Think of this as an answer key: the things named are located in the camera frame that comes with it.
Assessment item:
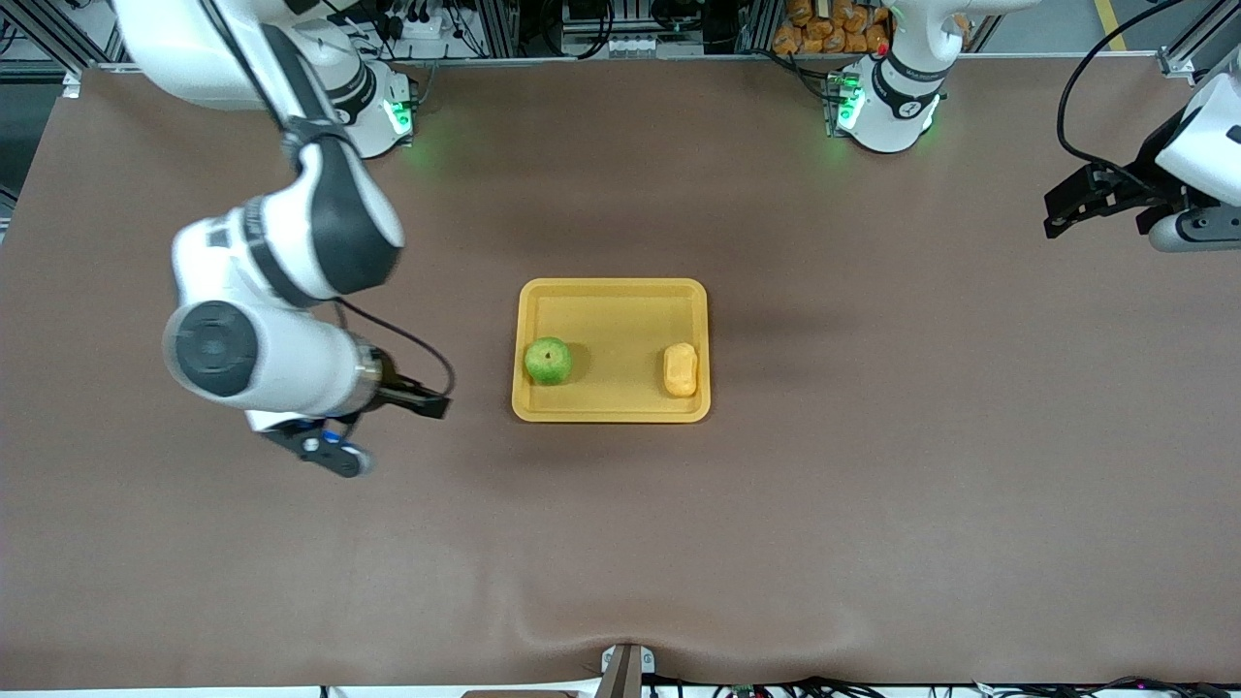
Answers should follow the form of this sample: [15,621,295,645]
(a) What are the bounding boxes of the green apple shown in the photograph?
[524,336,574,387]

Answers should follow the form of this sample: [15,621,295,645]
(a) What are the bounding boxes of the yellow plastic tray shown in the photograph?
[512,278,712,425]

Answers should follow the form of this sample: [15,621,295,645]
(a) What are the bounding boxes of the brown table cover mat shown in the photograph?
[0,53,1241,691]

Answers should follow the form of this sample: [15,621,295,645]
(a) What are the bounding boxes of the pile of orange toy foods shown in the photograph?
[773,0,893,55]

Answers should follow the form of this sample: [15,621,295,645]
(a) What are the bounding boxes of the white power strip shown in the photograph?
[381,8,449,42]

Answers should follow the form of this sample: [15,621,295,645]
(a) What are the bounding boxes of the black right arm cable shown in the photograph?
[199,0,457,398]

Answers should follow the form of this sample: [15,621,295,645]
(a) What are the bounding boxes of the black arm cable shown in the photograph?
[199,0,457,398]
[1057,0,1179,190]

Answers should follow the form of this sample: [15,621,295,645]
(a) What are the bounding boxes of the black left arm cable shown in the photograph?
[1057,0,1179,190]

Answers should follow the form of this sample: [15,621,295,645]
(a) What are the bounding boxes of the aluminium corner frame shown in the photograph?
[1159,0,1241,79]

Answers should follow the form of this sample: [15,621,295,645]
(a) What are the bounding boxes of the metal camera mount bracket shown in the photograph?
[599,643,657,698]

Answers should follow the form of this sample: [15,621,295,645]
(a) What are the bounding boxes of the aluminium frame post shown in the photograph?
[739,0,781,52]
[482,0,520,57]

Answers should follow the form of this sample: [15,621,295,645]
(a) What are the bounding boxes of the aluminium table edge rail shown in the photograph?
[82,48,1174,75]

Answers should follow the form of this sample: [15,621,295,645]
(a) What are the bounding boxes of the aluminium diagonal frame struts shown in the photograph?
[0,0,127,74]

